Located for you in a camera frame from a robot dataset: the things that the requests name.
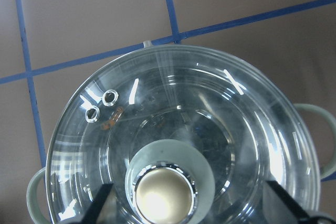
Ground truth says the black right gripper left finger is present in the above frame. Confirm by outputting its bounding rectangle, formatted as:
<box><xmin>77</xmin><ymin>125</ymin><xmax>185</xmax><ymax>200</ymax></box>
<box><xmin>59</xmin><ymin>183</ymin><xmax>113</xmax><ymax>224</ymax></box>

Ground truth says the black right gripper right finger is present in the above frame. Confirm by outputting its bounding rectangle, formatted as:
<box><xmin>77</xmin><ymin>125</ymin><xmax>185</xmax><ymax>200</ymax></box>
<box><xmin>262</xmin><ymin>180</ymin><xmax>335</xmax><ymax>224</ymax></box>

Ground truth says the glass pot lid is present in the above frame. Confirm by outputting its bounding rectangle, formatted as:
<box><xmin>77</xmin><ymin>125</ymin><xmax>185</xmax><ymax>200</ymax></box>
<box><xmin>46</xmin><ymin>45</ymin><xmax>320</xmax><ymax>223</ymax></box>

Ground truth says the pale green steel pot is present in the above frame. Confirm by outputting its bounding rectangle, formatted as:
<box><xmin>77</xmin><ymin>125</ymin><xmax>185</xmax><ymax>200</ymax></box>
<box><xmin>27</xmin><ymin>103</ymin><xmax>336</xmax><ymax>224</ymax></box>

